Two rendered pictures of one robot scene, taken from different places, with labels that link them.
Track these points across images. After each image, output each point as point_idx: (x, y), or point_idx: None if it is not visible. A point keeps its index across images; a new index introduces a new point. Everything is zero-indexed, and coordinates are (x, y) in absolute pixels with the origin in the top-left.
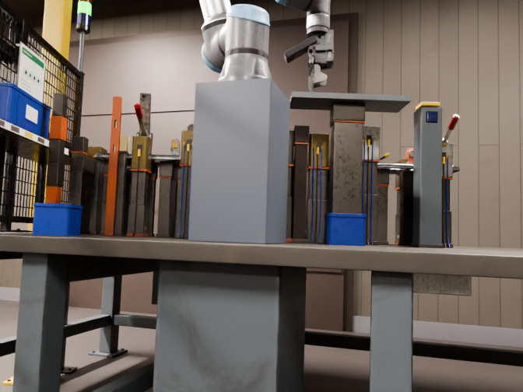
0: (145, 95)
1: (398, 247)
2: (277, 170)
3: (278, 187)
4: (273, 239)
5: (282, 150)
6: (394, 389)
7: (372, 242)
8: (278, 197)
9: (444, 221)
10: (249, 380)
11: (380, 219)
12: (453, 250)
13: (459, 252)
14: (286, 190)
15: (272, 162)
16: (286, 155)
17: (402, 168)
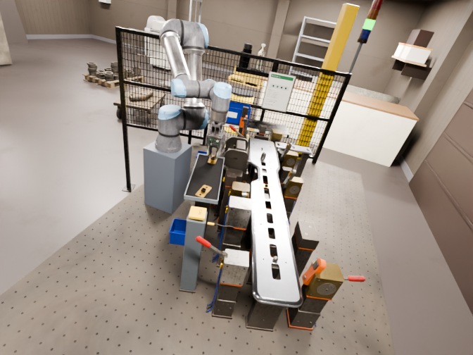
0: (243, 120)
1: (151, 251)
2: (155, 184)
3: (158, 190)
4: (153, 206)
5: (162, 178)
6: None
7: (214, 260)
8: (158, 194)
9: (216, 299)
10: None
11: (250, 267)
12: (129, 269)
13: (86, 247)
14: (172, 195)
15: (149, 179)
16: (170, 181)
17: (270, 256)
